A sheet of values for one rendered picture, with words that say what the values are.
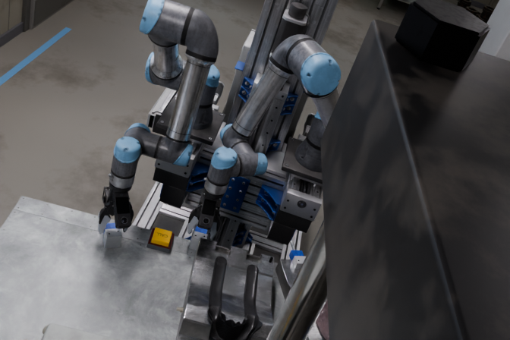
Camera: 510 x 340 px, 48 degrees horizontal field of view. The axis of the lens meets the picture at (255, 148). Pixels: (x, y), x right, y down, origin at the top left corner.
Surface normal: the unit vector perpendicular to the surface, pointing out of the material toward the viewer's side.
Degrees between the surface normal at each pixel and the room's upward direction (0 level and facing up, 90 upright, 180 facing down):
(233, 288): 1
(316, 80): 84
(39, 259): 0
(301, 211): 90
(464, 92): 0
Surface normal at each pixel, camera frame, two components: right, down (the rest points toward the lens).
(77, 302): 0.28, -0.79
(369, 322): -0.96, -0.27
